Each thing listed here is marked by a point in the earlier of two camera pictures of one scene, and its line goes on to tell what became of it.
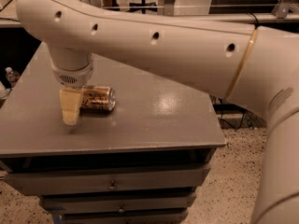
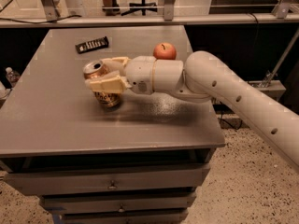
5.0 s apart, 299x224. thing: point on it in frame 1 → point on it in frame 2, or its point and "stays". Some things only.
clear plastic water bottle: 11,77 stays
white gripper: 73,77 → 140,73
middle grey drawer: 118,202 stays
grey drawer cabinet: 142,161 stays
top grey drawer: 105,180 stays
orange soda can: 101,98 → 95,69
